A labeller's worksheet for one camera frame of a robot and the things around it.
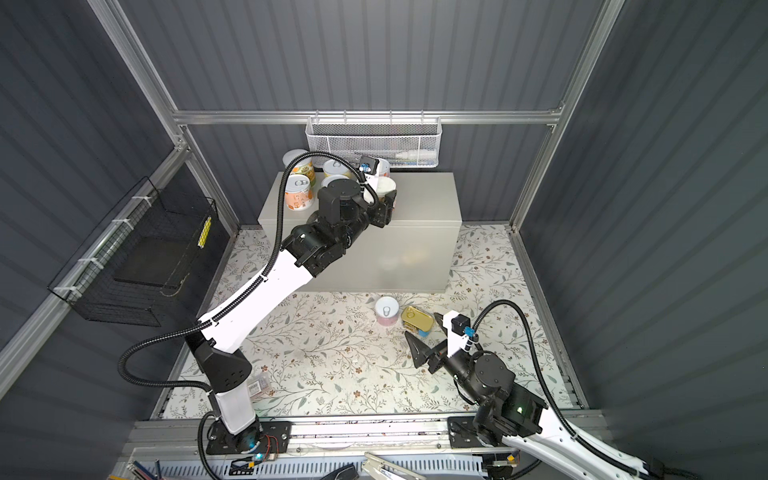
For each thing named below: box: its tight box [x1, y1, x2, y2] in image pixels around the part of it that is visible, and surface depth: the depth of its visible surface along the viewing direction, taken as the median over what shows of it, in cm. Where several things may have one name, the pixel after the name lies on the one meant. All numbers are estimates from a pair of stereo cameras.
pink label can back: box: [375, 296, 400, 327], surface depth 93 cm
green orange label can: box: [282, 148, 316, 188], surface depth 80 cm
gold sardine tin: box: [402, 306, 433, 332], surface depth 92 cm
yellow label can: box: [323, 159, 351, 179], surface depth 81 cm
